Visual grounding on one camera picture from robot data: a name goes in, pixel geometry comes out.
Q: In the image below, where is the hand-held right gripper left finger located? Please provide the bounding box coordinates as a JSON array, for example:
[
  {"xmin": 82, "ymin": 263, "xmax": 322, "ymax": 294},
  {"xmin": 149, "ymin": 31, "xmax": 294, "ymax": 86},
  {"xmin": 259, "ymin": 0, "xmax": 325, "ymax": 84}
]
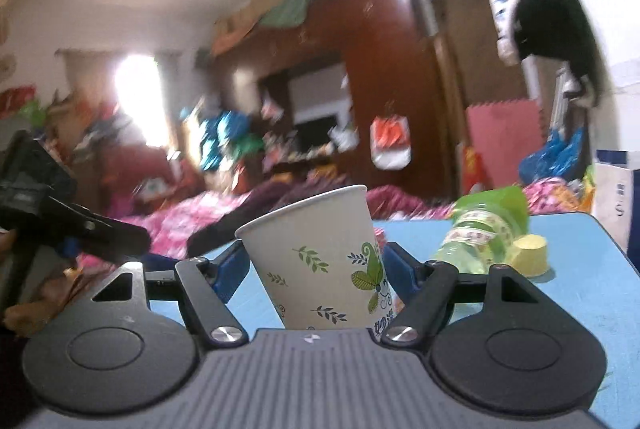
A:
[{"xmin": 92, "ymin": 241, "xmax": 251, "ymax": 350}]

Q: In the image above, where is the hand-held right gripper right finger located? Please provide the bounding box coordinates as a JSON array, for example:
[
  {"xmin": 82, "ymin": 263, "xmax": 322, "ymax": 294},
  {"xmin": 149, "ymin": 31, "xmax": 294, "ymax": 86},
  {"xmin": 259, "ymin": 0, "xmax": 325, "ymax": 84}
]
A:
[{"xmin": 380, "ymin": 241, "xmax": 546, "ymax": 350}]

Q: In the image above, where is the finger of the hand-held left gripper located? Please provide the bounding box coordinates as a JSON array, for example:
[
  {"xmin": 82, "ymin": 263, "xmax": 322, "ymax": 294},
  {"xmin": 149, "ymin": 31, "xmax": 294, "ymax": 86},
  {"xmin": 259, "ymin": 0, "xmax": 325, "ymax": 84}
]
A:
[{"xmin": 47, "ymin": 201, "xmax": 152, "ymax": 256}]

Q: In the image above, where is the white leaf-print paper cup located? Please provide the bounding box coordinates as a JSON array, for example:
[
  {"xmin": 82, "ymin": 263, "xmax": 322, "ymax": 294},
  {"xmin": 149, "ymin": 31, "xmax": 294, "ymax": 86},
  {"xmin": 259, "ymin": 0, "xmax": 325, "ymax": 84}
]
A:
[{"xmin": 234, "ymin": 184, "xmax": 402, "ymax": 331}]

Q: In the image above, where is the small yellow cup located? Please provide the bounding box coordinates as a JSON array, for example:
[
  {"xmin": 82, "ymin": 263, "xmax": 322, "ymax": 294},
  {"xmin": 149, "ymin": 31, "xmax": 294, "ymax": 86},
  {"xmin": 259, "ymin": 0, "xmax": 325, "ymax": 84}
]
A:
[{"xmin": 509, "ymin": 234, "xmax": 549, "ymax": 278}]

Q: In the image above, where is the pink floral blanket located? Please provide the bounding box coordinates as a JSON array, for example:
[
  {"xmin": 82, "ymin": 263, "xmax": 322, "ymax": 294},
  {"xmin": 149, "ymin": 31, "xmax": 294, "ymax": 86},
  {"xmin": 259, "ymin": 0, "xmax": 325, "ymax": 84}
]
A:
[{"xmin": 117, "ymin": 179, "xmax": 593, "ymax": 260}]

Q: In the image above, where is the green plastic bottle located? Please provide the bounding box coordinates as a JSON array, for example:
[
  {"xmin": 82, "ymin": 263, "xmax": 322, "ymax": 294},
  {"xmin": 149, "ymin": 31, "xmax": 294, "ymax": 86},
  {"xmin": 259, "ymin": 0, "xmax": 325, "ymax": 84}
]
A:
[{"xmin": 432, "ymin": 186, "xmax": 532, "ymax": 276}]

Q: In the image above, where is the red and white plastic bag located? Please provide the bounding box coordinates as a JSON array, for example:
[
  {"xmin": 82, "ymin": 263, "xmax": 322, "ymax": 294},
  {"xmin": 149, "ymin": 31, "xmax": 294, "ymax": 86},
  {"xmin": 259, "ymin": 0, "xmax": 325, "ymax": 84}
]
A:
[{"xmin": 369, "ymin": 114, "xmax": 414, "ymax": 170}]

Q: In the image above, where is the pile of colourful clothes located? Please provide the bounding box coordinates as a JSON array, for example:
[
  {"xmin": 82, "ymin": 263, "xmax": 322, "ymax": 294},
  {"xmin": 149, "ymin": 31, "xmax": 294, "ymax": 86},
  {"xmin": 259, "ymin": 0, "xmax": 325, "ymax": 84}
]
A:
[{"xmin": 182, "ymin": 106, "xmax": 266, "ymax": 174}]

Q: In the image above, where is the pink foam mat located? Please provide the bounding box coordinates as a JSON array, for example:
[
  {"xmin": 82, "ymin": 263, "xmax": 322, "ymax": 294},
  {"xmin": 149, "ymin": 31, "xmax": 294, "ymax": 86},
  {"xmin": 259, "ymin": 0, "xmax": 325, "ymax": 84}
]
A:
[{"xmin": 466, "ymin": 100, "xmax": 544, "ymax": 196}]

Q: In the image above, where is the blue plastic bag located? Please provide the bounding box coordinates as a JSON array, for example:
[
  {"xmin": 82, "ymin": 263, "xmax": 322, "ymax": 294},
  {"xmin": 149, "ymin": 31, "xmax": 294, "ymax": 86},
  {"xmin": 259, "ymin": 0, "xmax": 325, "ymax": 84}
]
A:
[{"xmin": 519, "ymin": 128, "xmax": 585, "ymax": 184}]

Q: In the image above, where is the brown wooden wardrobe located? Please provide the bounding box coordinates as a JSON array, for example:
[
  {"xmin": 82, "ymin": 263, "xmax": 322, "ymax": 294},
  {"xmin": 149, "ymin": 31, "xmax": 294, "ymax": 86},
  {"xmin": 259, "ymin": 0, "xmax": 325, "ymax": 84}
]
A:
[{"xmin": 210, "ymin": 0, "xmax": 458, "ymax": 200}]

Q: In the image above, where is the white paper bag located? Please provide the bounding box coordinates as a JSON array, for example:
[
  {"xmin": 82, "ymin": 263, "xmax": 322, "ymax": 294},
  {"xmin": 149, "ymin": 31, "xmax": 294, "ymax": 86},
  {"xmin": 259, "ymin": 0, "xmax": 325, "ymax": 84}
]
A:
[{"xmin": 594, "ymin": 149, "xmax": 640, "ymax": 252}]

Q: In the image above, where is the brown wooden door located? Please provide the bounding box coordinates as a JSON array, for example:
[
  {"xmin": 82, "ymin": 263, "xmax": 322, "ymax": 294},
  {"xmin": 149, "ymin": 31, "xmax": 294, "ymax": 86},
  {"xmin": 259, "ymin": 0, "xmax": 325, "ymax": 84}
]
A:
[{"xmin": 431, "ymin": 0, "xmax": 531, "ymax": 190}]

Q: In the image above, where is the black hanging garment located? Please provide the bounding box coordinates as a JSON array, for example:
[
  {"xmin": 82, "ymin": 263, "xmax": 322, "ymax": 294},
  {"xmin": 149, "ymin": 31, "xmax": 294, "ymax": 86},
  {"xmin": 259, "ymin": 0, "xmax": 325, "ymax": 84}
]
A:
[{"xmin": 514, "ymin": 0, "xmax": 603, "ymax": 107}]

